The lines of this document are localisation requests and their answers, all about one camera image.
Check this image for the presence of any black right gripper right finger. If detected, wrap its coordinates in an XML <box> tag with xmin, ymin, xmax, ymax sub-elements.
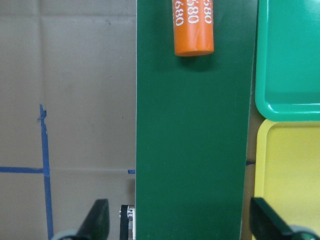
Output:
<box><xmin>249</xmin><ymin>197</ymin><xmax>294</xmax><ymax>240</ymax></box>

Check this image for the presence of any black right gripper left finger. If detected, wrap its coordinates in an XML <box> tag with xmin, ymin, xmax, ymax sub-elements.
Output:
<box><xmin>75</xmin><ymin>198</ymin><xmax>110</xmax><ymax>240</ymax></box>

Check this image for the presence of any yellow plastic tray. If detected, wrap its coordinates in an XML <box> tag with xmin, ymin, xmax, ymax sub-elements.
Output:
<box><xmin>254</xmin><ymin>119</ymin><xmax>320</xmax><ymax>235</ymax></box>

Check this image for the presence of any green conveyor belt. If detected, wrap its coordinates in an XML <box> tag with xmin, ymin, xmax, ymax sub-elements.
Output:
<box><xmin>135</xmin><ymin>0</ymin><xmax>258</xmax><ymax>240</ymax></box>

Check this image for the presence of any green plastic tray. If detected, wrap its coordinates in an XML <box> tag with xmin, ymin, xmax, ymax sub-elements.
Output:
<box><xmin>255</xmin><ymin>0</ymin><xmax>320</xmax><ymax>122</ymax></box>

